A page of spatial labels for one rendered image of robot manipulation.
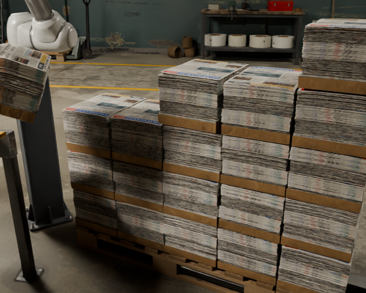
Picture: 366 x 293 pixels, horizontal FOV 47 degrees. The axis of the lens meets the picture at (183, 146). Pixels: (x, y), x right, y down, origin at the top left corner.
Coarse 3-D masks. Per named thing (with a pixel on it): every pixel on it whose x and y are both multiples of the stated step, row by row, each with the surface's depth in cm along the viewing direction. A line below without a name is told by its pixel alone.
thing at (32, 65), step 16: (16, 48) 174; (0, 64) 155; (16, 64) 156; (32, 64) 161; (48, 64) 170; (0, 80) 158; (16, 80) 159; (32, 80) 160; (0, 96) 160; (16, 96) 161; (32, 96) 163; (32, 112) 165
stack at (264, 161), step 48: (96, 96) 235; (96, 144) 209; (144, 144) 196; (192, 144) 185; (240, 144) 174; (144, 192) 206; (192, 192) 192; (240, 192) 181; (96, 240) 234; (192, 240) 202; (240, 240) 189
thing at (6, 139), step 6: (6, 132) 188; (12, 132) 189; (6, 138) 187; (12, 138) 190; (0, 144) 189; (6, 144) 188; (12, 144) 190; (0, 150) 190; (6, 150) 189; (12, 150) 190; (0, 156) 191; (6, 156) 191; (12, 156) 191
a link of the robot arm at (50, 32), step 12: (24, 0) 202; (36, 0) 201; (36, 12) 205; (48, 12) 208; (36, 24) 210; (48, 24) 210; (60, 24) 214; (36, 36) 216; (48, 36) 213; (60, 36) 214; (72, 36) 218; (36, 48) 223; (48, 48) 220; (60, 48) 218
